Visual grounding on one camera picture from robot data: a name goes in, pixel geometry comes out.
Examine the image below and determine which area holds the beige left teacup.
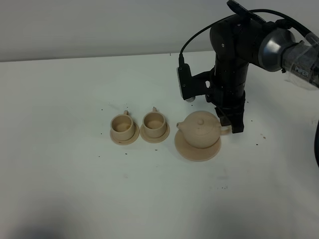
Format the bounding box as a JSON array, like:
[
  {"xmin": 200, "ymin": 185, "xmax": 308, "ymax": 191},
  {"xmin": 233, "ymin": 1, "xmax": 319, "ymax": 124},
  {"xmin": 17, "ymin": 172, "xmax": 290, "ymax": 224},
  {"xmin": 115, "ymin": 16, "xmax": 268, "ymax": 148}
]
[{"xmin": 111, "ymin": 110, "xmax": 134, "ymax": 132}]

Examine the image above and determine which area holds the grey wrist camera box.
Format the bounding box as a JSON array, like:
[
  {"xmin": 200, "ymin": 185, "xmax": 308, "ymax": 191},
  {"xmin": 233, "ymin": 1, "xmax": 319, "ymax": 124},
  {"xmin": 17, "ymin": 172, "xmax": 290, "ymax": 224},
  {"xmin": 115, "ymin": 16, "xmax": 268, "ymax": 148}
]
[{"xmin": 177, "ymin": 63, "xmax": 214, "ymax": 102}]

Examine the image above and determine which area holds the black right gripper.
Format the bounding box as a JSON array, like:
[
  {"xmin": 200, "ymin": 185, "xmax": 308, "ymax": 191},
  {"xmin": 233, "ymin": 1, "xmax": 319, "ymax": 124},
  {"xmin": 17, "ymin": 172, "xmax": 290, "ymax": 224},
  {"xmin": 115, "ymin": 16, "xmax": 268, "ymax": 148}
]
[{"xmin": 205, "ymin": 85, "xmax": 245, "ymax": 133}]

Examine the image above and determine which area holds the beige right teacup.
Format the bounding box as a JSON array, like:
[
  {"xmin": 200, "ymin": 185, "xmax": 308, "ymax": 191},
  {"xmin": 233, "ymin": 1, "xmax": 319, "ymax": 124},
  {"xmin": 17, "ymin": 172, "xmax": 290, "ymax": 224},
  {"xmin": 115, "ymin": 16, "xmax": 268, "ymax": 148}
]
[{"xmin": 142, "ymin": 107, "xmax": 166, "ymax": 129}]

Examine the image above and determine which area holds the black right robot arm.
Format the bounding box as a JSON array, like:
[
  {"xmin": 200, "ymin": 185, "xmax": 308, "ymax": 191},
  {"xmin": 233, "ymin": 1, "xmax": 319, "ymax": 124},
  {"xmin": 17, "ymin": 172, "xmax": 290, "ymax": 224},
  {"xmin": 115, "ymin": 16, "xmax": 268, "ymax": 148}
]
[{"xmin": 208, "ymin": 0, "xmax": 319, "ymax": 133}]

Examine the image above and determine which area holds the beige cup saucer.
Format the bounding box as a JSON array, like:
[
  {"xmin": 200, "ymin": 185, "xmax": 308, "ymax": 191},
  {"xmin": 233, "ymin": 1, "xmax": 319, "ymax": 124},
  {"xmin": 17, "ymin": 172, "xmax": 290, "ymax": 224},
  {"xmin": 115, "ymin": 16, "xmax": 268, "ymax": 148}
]
[
  {"xmin": 140, "ymin": 123, "xmax": 170, "ymax": 143},
  {"xmin": 110, "ymin": 123, "xmax": 140, "ymax": 145}
]

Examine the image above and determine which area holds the beige teacup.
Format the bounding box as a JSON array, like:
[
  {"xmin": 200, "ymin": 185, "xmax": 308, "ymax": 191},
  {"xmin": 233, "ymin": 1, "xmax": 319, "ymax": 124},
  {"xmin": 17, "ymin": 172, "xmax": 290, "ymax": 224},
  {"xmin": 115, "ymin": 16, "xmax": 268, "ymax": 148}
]
[
  {"xmin": 142, "ymin": 107, "xmax": 166, "ymax": 129},
  {"xmin": 111, "ymin": 110, "xmax": 134, "ymax": 132}
]

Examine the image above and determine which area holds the beige right cup saucer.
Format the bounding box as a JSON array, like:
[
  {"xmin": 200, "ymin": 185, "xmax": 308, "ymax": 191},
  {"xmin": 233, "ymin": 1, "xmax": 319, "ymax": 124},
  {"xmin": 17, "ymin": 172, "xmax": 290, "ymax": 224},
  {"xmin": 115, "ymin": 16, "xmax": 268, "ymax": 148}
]
[{"xmin": 140, "ymin": 123, "xmax": 170, "ymax": 143}]

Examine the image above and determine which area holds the beige teapot saucer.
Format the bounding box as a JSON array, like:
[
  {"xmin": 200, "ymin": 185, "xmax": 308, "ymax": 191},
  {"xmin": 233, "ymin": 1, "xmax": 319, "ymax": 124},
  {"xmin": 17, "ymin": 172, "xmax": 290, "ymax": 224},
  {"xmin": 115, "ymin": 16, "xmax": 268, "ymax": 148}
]
[{"xmin": 174, "ymin": 130, "xmax": 221, "ymax": 162}]

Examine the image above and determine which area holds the beige teapot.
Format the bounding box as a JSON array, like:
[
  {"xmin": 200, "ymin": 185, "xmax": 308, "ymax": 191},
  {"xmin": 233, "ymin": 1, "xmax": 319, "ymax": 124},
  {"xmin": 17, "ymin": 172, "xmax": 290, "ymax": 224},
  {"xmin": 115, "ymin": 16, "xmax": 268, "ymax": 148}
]
[{"xmin": 176, "ymin": 111, "xmax": 232, "ymax": 148}]

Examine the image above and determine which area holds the beige left cup saucer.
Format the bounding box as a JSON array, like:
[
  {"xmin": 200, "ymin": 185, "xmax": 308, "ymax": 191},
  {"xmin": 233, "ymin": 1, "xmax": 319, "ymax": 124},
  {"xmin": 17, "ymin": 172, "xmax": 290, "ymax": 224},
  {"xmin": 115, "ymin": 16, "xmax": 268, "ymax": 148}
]
[{"xmin": 110, "ymin": 123, "xmax": 140, "ymax": 145}]

